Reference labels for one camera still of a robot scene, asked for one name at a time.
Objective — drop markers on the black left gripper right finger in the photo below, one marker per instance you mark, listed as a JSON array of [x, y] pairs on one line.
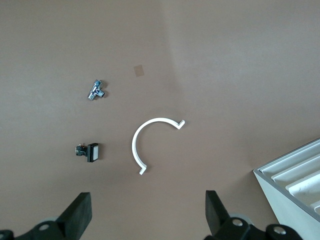
[[217, 220]]

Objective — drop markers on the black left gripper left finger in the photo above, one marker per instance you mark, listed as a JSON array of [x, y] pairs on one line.
[[72, 220]]

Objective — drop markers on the white plastic drawer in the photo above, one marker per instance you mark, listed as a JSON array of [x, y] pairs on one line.
[[315, 190], [300, 159], [307, 171]]

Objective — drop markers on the white drawer cabinet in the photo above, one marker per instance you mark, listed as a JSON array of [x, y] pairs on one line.
[[282, 200]]

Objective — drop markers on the black square white-faced push button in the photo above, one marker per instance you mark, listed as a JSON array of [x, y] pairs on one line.
[[93, 152]]

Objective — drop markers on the white curved plastic clip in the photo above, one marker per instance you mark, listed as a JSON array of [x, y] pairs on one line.
[[133, 147]]

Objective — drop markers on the brown tape patch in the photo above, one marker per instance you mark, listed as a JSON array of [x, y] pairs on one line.
[[139, 70]]

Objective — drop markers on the small blue silver switch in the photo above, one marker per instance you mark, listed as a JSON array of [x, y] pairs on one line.
[[96, 91]]

